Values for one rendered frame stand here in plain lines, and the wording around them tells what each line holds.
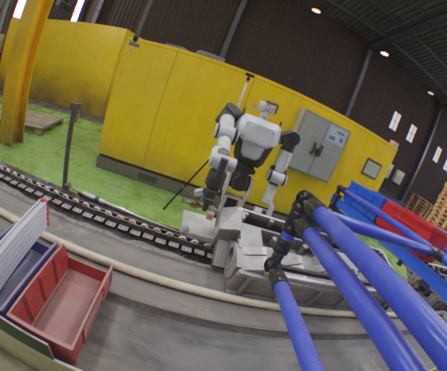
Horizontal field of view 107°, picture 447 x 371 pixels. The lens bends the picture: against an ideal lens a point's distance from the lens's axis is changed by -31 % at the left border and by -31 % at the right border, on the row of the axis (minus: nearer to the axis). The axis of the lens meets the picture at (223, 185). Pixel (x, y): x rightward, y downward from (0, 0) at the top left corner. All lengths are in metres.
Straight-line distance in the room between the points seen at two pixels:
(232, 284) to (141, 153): 2.56
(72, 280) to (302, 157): 2.75
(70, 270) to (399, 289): 0.90
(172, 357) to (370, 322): 0.63
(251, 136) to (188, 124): 1.69
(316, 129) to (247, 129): 1.70
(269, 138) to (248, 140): 0.13
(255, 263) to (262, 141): 0.79
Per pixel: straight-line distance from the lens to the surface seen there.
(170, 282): 0.93
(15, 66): 3.88
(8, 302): 0.70
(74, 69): 7.08
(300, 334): 0.36
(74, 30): 7.33
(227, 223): 1.06
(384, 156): 3.99
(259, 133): 1.45
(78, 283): 0.90
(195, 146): 3.08
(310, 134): 3.02
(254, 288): 0.99
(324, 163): 3.19
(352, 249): 0.29
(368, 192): 1.19
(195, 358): 0.81
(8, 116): 4.00
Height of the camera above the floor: 1.45
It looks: 20 degrees down
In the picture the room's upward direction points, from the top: 21 degrees clockwise
